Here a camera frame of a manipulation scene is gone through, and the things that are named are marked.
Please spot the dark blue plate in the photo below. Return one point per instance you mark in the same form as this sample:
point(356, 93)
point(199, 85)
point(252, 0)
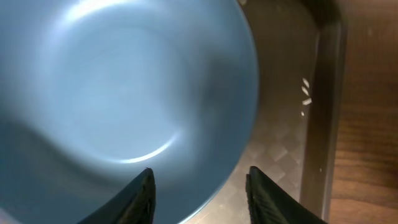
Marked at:
point(95, 93)

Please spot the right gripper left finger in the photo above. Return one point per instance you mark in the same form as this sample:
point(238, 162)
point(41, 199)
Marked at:
point(135, 204)

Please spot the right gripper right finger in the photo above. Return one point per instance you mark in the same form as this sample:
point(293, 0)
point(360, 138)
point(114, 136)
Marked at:
point(270, 204)

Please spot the dark brown serving tray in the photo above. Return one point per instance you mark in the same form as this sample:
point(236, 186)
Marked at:
point(300, 48)

